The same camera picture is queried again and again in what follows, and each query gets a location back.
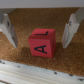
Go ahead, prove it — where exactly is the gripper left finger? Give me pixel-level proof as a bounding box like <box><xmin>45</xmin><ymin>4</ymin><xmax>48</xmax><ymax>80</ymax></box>
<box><xmin>0</xmin><ymin>12</ymin><xmax>19</xmax><ymax>49</ymax></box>

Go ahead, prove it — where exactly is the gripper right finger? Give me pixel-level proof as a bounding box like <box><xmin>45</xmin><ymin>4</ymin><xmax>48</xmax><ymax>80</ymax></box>
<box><xmin>61</xmin><ymin>12</ymin><xmax>84</xmax><ymax>50</ymax></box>

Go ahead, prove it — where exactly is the pink block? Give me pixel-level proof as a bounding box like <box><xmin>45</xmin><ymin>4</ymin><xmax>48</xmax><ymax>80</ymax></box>
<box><xmin>27</xmin><ymin>28</ymin><xmax>57</xmax><ymax>59</ymax></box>

